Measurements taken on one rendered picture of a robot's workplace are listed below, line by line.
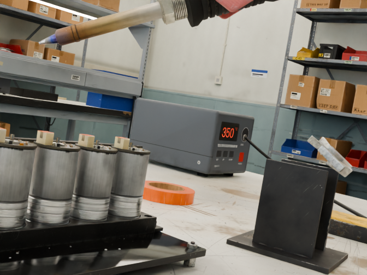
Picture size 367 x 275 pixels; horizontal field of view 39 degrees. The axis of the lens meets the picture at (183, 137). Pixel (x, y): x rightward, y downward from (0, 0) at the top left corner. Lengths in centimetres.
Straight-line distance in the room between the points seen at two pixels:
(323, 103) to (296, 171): 434
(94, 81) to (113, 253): 295
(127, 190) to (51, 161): 6
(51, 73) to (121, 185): 271
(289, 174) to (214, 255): 8
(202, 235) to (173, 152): 36
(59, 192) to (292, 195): 17
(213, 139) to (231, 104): 499
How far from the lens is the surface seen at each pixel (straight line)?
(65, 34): 26
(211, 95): 588
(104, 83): 327
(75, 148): 28
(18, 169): 26
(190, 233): 39
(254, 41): 568
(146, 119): 78
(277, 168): 38
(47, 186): 28
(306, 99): 474
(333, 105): 467
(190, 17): 25
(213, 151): 72
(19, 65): 290
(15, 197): 26
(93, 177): 29
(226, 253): 36
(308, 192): 37
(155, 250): 30
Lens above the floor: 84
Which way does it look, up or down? 3 degrees down
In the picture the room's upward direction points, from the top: 9 degrees clockwise
